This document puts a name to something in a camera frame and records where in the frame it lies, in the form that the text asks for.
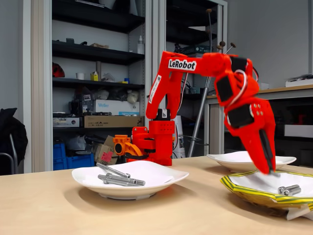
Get yellow striped octagonal paper plate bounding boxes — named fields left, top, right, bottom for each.
left=220, top=170, right=313, bottom=211

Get orange table clamp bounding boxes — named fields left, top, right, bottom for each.
left=112, top=134, right=147, bottom=161

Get narrow blue plastic crate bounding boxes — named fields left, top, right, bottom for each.
left=53, top=142, right=67, bottom=171

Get white cabinet with dark shelves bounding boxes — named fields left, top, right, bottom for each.
left=23, top=0, right=158, bottom=173
left=156, top=0, right=228, bottom=159

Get cardboard box with pink label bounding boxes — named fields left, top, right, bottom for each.
left=93, top=135, right=121, bottom=165

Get white plastic bottle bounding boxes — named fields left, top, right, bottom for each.
left=136, top=35, right=145, bottom=55

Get white Weller box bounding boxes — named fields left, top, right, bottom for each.
left=95, top=99, right=140, bottom=116

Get flat white printed box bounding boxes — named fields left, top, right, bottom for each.
left=53, top=117, right=80, bottom=128

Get white paper napkin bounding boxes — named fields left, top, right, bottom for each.
left=82, top=164, right=176, bottom=188

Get metal coat stand wooden knobs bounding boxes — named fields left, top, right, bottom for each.
left=187, top=8, right=237, bottom=158

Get black jacket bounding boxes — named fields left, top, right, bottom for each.
left=0, top=107, right=29, bottom=176

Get long brown cardboard box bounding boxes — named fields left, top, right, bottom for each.
left=84, top=115, right=145, bottom=128

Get red black helmet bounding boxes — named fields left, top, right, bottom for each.
left=52, top=62, right=66, bottom=78

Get white red arm cable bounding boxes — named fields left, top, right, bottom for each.
left=178, top=71, right=189, bottom=115

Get low cabinet with wooden top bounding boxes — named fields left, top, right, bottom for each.
left=204, top=84, right=313, bottom=157

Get dark green printed box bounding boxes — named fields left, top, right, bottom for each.
left=182, top=45, right=211, bottom=55

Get white printed carton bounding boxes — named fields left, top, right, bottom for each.
left=175, top=115, right=186, bottom=159

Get grey metal chair frame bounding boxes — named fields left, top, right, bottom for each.
left=0, top=133, right=19, bottom=175

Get white fluffy object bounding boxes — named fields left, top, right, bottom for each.
left=126, top=89, right=140, bottom=104

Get white tray with parts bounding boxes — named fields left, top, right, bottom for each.
left=285, top=74, right=313, bottom=88

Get wide blue plastic crate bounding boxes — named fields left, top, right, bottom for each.
left=65, top=153, right=95, bottom=170

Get white gripper servo cable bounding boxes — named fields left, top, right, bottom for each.
left=228, top=69, right=249, bottom=108

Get black red wrist cable loop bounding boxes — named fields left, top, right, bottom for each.
left=251, top=65, right=260, bottom=83

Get white square plate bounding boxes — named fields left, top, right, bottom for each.
left=71, top=160, right=190, bottom=200
left=206, top=151, right=297, bottom=173

